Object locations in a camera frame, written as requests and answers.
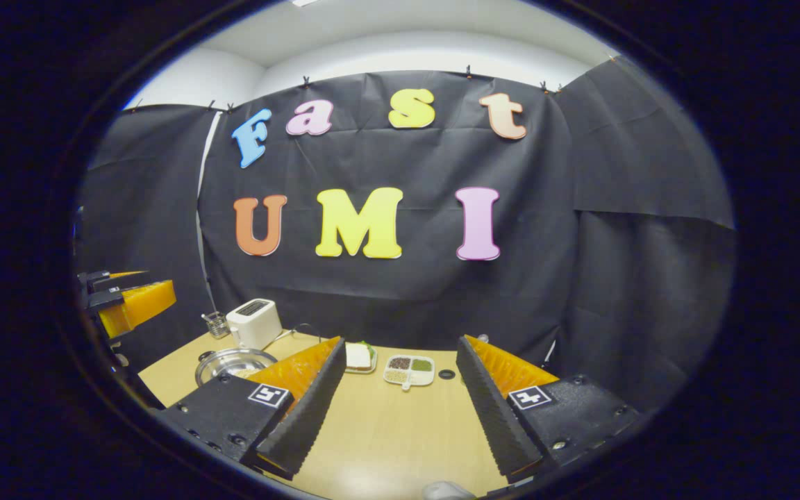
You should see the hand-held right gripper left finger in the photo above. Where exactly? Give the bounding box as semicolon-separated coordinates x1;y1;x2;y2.
157;336;347;481

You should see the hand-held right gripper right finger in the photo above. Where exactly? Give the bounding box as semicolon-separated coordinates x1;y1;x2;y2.
456;334;640;485

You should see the stainless steel pot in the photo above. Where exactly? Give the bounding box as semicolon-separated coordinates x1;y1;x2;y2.
194;347;279;388

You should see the pale sandwich plate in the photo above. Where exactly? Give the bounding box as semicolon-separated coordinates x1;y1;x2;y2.
344;344;378;375

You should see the white divided dish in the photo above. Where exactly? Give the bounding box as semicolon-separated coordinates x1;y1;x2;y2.
383;354;436;392

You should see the white toaster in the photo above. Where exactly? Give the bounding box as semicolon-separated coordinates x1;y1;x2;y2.
226;298;283;351

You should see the small metal wire basket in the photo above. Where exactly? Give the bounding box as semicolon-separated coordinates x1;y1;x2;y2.
201;311;231;340

